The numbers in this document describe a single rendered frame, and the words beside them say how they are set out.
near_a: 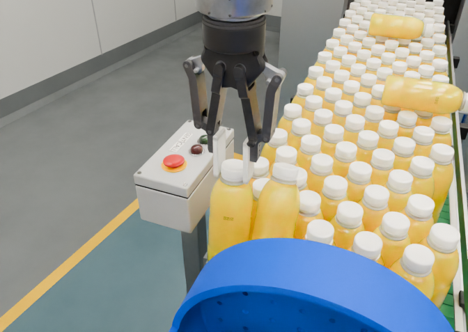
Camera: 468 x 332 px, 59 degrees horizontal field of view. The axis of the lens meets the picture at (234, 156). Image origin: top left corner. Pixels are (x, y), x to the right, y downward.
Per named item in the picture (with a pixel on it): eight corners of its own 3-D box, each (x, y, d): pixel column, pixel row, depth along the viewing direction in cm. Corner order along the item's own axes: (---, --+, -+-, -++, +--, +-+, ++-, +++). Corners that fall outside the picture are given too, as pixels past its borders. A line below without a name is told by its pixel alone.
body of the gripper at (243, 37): (186, 17, 47) (191, 92, 52) (258, 25, 44) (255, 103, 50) (213, 1, 53) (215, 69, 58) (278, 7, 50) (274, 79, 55)
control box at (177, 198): (140, 220, 74) (131, 172, 68) (191, 159, 89) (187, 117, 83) (191, 234, 71) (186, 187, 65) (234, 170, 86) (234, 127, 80)
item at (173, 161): (159, 168, 70) (159, 162, 69) (170, 156, 73) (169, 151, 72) (178, 172, 69) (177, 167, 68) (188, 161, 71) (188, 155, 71)
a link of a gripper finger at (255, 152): (253, 124, 57) (274, 129, 56) (253, 155, 60) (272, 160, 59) (249, 130, 56) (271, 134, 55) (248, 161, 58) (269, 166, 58)
